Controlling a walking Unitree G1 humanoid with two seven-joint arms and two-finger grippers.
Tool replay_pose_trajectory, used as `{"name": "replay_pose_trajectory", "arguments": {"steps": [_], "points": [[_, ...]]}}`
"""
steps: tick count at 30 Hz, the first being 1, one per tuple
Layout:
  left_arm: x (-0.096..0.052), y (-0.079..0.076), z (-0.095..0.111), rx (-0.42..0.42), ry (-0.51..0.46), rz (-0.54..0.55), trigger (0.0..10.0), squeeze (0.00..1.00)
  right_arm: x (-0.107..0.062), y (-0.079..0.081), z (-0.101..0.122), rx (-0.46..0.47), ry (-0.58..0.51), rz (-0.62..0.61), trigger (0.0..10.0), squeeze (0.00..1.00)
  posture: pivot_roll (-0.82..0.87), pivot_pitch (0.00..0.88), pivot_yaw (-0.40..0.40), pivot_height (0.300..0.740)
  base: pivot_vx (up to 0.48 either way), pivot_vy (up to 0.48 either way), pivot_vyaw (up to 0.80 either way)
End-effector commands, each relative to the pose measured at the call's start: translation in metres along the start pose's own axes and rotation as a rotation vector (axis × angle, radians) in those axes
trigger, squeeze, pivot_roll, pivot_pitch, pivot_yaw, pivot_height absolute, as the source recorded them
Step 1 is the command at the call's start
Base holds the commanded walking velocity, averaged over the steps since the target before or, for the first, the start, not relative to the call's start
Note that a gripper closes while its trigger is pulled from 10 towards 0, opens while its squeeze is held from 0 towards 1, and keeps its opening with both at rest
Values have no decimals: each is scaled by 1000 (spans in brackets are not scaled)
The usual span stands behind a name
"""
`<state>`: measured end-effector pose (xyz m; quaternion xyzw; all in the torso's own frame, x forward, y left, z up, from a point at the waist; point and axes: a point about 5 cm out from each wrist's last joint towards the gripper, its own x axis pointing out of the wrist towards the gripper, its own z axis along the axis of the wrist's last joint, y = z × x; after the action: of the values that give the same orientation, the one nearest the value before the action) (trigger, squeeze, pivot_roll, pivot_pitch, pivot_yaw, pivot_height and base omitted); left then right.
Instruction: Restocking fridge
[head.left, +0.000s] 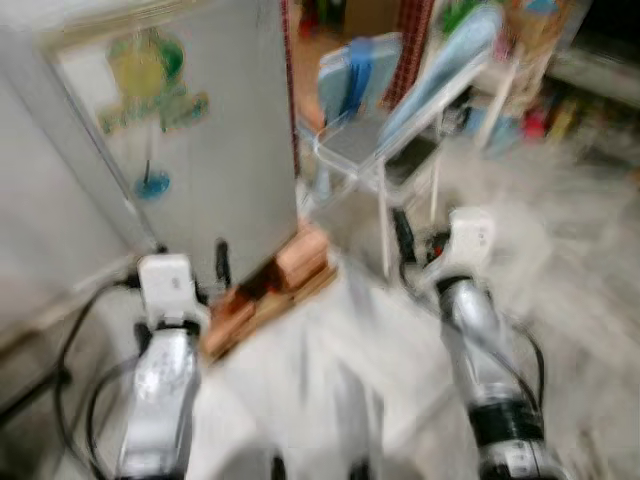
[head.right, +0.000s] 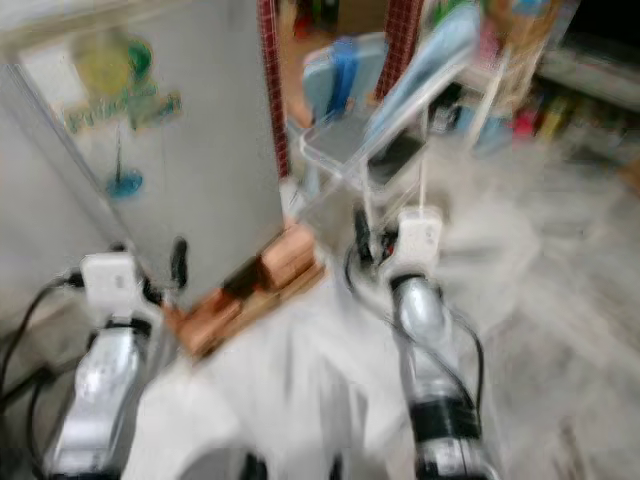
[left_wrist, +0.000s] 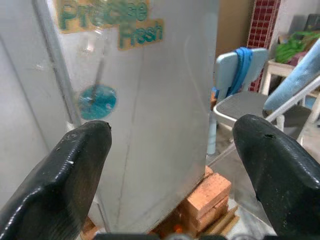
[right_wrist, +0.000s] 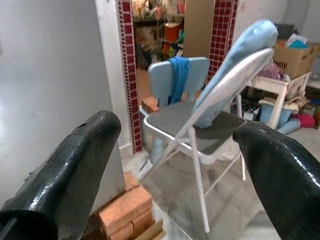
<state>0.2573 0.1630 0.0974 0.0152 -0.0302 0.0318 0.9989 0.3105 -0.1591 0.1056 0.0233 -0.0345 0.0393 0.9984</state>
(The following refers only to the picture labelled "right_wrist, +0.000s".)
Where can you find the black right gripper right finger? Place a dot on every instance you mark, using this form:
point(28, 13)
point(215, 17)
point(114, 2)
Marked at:
point(287, 180)

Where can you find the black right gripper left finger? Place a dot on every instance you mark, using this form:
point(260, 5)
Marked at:
point(62, 175)

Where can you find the white mini fridge body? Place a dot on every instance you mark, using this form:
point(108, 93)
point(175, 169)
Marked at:
point(50, 62)

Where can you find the light blue bucket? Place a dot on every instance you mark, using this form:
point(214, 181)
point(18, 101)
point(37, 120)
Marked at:
point(268, 114)

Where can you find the orange clay brick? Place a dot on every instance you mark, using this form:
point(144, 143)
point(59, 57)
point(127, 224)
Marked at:
point(135, 227)
point(150, 104)
point(125, 205)

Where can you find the white side table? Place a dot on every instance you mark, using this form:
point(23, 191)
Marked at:
point(270, 83)

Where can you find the printed cardboard box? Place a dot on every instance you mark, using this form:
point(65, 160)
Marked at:
point(297, 62)

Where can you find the white folding metal chair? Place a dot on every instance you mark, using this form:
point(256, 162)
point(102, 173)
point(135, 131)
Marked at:
point(170, 120)

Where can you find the teal paper sheet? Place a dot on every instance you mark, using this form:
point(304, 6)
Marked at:
point(298, 45)

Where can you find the light blue kids chair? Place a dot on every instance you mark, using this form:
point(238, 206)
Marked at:
point(160, 77)

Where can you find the blue cloth on kids chair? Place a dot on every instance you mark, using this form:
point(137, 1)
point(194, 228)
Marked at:
point(180, 77)

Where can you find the brown cardboard panel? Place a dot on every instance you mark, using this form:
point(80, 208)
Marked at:
point(198, 25)

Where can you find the red cooler box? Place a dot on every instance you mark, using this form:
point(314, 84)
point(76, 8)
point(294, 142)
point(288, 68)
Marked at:
point(172, 32)

